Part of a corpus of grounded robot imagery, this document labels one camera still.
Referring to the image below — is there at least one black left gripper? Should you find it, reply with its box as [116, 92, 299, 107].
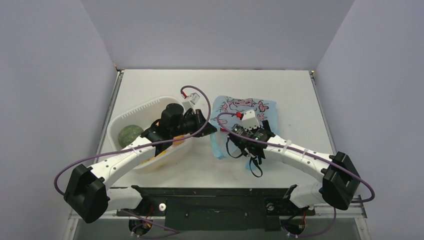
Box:
[171, 109, 217, 138]

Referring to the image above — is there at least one light blue printed plastic bag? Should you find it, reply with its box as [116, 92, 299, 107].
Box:
[209, 95, 280, 160]

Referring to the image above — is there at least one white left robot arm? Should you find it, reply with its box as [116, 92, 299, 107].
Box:
[63, 103, 217, 224]

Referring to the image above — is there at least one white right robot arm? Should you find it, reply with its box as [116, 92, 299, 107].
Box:
[228, 124, 360, 214]

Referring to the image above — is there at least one yellow fake mango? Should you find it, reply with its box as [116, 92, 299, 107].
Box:
[139, 135, 191, 169]

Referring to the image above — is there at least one green fake melon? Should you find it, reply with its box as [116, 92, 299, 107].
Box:
[118, 124, 144, 149]

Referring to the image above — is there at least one white plastic basket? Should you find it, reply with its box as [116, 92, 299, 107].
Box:
[106, 96, 193, 174]

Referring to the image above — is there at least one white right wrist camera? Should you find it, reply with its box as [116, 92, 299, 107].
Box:
[241, 109, 261, 131]

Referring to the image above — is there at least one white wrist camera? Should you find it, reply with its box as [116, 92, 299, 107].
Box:
[241, 109, 261, 131]
[182, 92, 200, 112]

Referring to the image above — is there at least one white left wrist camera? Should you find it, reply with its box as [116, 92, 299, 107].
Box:
[182, 92, 200, 112]

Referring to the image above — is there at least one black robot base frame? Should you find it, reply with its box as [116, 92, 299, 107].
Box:
[82, 185, 332, 233]

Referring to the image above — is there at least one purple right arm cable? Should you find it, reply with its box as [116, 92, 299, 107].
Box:
[215, 111, 376, 239]

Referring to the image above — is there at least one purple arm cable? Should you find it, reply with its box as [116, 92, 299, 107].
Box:
[53, 85, 212, 239]
[215, 111, 376, 239]

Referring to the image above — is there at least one aluminium table edge rail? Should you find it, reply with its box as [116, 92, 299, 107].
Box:
[309, 70, 347, 191]

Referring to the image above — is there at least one left aluminium table rail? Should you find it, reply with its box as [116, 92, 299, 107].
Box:
[95, 69, 125, 155]

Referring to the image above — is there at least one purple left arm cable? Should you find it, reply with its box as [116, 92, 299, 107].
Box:
[53, 85, 212, 239]

